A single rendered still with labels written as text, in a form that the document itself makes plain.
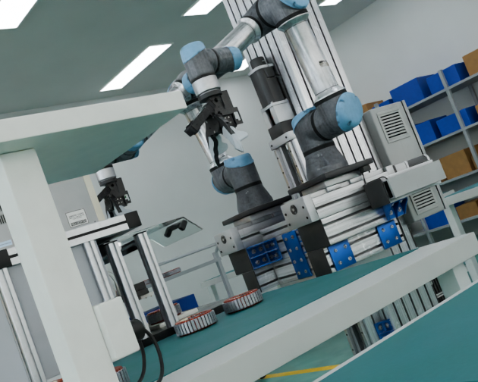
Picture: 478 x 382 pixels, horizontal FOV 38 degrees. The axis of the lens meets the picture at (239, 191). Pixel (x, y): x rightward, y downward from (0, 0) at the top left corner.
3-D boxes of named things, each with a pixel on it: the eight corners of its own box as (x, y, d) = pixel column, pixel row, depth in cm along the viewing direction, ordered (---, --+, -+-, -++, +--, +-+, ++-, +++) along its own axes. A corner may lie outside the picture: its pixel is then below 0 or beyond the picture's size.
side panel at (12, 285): (130, 354, 186) (89, 242, 189) (135, 352, 184) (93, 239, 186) (35, 397, 168) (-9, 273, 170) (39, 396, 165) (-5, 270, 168)
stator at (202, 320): (224, 318, 182) (219, 305, 182) (208, 328, 171) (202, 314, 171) (188, 330, 185) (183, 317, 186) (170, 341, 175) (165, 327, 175)
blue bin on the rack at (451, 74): (451, 90, 840) (444, 74, 842) (480, 76, 808) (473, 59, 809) (432, 95, 814) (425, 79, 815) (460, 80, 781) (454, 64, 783)
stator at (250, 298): (241, 306, 198) (237, 294, 198) (271, 296, 191) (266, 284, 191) (218, 317, 189) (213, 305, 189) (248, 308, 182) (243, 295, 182)
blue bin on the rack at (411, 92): (415, 108, 881) (407, 87, 883) (442, 94, 850) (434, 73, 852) (397, 112, 852) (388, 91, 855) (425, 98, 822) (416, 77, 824)
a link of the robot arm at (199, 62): (209, 38, 199) (187, 40, 194) (223, 73, 198) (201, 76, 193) (195, 50, 205) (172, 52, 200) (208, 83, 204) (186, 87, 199)
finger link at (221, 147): (231, 163, 204) (231, 133, 201) (215, 167, 201) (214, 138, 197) (225, 160, 207) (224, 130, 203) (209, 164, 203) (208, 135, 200)
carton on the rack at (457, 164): (465, 173, 851) (457, 152, 853) (490, 164, 823) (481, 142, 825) (448, 180, 826) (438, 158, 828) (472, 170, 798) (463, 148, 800)
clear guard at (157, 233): (165, 246, 237) (158, 230, 237) (203, 229, 219) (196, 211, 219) (82, 275, 216) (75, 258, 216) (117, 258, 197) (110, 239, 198)
